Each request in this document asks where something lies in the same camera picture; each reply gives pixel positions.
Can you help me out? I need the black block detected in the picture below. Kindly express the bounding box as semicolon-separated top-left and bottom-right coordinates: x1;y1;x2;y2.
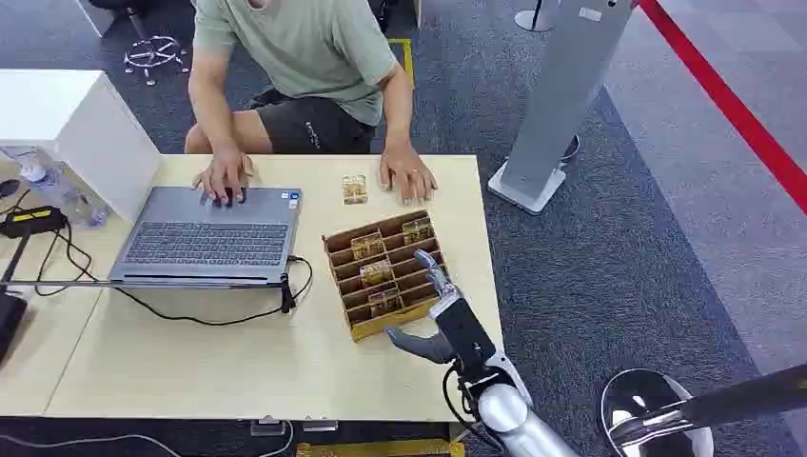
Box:
0;292;30;366

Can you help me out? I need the person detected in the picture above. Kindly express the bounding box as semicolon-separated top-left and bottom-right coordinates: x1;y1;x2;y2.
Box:
184;0;439;208

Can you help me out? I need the person's left hand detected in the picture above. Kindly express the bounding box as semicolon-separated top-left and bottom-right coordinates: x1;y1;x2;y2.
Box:
379;146;439;207

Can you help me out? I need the chrome office chair base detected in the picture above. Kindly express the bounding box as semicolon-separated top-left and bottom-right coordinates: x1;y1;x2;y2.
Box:
122;34;191;87

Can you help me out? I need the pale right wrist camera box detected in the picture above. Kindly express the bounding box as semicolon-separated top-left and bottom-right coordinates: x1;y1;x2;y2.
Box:
456;351;534;405

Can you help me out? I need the chrome stanchion base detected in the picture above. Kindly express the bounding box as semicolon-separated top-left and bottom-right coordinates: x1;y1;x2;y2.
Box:
514;0;563;33

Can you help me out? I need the thin black cable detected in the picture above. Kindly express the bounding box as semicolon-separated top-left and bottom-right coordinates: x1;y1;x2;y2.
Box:
32;220;97;298

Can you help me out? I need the white box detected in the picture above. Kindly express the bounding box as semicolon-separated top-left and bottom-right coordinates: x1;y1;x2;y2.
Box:
0;69;164;224

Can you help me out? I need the wooden card box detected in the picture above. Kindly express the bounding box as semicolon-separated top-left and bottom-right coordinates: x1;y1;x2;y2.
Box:
323;209;457;344

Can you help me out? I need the grey pillar stand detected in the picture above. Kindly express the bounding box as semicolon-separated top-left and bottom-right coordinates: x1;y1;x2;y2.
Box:
486;0;635;216

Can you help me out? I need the person's hand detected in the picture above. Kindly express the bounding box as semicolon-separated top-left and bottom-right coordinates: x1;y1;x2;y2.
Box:
191;146;256;209
379;146;439;207

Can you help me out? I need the red barrier belt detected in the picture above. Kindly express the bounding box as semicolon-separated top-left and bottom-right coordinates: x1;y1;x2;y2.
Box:
638;0;807;216

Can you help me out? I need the thin grey rod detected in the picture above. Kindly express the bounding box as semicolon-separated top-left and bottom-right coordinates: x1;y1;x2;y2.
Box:
0;279;285;289

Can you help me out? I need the clear plastic bottle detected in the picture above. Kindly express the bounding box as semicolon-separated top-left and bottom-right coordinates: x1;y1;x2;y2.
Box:
0;146;112;229

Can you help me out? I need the black laptop power cable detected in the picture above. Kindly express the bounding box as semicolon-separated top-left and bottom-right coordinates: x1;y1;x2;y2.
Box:
111;254;315;328

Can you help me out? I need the gold printed card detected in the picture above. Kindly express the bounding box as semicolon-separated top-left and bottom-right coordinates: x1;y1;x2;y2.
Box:
342;174;369;207
367;288;405;319
360;259;395;288
350;231;387;262
402;217;435;247

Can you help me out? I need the yellow floor frame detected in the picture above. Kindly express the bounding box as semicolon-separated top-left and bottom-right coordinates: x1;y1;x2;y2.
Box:
386;38;417;90

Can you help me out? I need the grey laptop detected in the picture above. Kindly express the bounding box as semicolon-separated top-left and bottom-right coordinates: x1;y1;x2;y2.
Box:
108;186;304;290

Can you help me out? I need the person's right hand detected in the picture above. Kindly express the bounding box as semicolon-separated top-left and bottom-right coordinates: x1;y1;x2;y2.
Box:
191;146;256;209

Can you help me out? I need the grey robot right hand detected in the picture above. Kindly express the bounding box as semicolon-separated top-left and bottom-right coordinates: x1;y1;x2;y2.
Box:
385;248;498;374

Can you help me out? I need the white cable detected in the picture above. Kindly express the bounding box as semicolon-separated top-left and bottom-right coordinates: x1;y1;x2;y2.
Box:
0;421;296;457

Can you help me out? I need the black device with yellow label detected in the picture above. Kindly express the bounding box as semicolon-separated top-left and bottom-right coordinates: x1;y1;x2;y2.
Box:
0;206;69;240

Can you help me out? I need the yellow base plate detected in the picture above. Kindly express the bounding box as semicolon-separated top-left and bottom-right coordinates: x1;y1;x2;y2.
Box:
295;440;466;457

